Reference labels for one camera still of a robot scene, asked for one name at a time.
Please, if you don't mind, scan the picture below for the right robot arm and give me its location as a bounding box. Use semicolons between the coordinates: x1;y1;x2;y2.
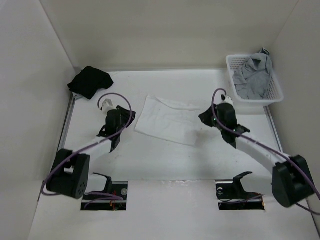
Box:
198;102;319;208

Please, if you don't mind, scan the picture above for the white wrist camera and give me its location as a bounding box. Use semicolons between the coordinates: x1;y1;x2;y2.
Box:
99;99;116;115
219;94;234;107

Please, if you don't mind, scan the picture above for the folded black tank top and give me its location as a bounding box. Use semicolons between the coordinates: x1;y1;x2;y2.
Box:
67;66;114;100

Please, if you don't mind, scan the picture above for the metal table rail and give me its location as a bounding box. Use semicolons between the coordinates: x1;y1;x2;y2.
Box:
263;106;284;153
48;94;76;181

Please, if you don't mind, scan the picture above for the left metal table rail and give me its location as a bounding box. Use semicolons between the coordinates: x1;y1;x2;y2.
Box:
48;94;76;181

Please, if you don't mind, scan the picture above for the white tank top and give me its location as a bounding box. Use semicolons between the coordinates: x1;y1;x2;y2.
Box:
134;95;201;146

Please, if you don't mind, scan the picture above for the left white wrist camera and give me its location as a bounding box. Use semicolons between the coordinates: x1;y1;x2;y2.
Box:
99;99;116;115

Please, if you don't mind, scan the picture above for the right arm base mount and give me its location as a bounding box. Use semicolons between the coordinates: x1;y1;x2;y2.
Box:
215;171;265;211

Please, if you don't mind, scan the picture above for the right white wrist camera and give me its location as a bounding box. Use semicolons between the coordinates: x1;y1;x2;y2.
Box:
219;94;234;107

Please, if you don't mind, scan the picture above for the grey tank top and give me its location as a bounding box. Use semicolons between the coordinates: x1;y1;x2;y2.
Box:
233;48;273;100

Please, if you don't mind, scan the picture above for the white plastic basket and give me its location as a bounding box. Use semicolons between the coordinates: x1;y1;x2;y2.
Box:
225;54;284;107

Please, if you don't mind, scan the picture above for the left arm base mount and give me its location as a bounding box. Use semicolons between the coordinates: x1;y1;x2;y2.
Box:
80;173;129;212

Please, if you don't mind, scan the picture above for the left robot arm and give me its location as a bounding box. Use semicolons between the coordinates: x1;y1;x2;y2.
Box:
41;105;136;200

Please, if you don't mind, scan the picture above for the right metal table rail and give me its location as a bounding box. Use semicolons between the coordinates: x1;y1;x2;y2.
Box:
263;106;284;153

